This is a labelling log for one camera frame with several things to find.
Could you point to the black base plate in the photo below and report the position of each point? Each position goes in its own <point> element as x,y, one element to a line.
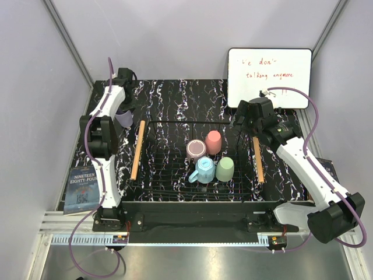
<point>192,223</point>

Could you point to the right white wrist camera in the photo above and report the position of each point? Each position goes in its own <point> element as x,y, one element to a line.
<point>266,93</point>

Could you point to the black wire dish rack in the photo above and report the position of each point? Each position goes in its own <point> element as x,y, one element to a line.
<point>164,167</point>

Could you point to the left wooden rack handle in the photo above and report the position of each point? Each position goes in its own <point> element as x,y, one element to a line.
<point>138,150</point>

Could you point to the white whiteboard black frame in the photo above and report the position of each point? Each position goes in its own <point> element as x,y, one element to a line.
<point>251,70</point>

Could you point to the green plastic cup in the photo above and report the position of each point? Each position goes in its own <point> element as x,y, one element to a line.
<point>225,169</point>

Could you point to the black marble pattern mat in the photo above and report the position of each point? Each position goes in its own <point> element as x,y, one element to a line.
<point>196,100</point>

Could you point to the pink plastic cup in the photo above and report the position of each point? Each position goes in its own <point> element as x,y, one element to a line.
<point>213,142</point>

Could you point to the Nineteen Eighty-Four book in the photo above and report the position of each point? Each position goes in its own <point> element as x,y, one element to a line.
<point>82,194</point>

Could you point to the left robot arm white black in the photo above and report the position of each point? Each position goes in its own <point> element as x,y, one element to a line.
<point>100,131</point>

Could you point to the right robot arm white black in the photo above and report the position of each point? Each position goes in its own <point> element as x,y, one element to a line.
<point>335,210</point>

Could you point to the mauve ceramic mug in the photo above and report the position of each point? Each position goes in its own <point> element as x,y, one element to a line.
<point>195,150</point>

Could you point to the lavender plastic cup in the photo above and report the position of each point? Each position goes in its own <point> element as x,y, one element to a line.
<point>124,118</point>

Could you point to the right wooden rack handle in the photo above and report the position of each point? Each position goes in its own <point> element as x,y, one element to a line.
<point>259,167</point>

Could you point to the Tale of Two Cities book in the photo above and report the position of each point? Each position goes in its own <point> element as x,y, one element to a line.
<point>329,167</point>

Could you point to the white cable duct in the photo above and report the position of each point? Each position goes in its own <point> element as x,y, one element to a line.
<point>86,240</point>

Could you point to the wooden rack handle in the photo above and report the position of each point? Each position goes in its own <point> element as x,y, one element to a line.
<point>259,167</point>
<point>138,150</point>

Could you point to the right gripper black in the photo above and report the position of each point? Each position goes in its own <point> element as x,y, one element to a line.
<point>243,110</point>

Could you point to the light blue ceramic mug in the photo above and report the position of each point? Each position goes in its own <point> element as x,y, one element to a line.
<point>204,171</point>

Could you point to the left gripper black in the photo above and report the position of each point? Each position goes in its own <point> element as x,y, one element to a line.
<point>130,106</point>

